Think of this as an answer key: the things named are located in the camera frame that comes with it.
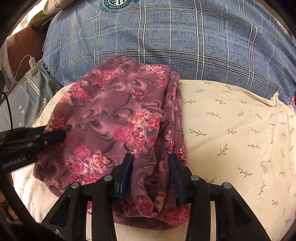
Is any maroon floral garment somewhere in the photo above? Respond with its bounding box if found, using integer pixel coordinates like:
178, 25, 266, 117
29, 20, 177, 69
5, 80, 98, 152
33, 56, 190, 230

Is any cream leaf-print blanket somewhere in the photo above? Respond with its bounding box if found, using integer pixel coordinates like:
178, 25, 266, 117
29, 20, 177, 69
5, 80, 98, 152
10, 78, 296, 241

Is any purple floral garment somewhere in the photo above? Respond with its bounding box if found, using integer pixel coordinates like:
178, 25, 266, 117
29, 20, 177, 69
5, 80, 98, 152
289, 96, 296, 112

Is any beige striped pillow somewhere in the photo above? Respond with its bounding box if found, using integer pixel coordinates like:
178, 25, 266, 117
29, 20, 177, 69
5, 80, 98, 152
43, 0, 75, 15

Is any blue plaid bed sheet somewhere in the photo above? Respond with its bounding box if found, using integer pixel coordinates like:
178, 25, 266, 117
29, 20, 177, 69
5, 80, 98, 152
43, 1, 295, 104

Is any white charger with cable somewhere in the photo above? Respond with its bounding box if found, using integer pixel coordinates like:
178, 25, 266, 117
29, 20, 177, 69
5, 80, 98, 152
6, 54, 43, 94

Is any brown wooden bed frame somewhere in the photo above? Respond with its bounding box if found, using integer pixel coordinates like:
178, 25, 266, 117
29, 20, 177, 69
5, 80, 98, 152
1, 26, 48, 93

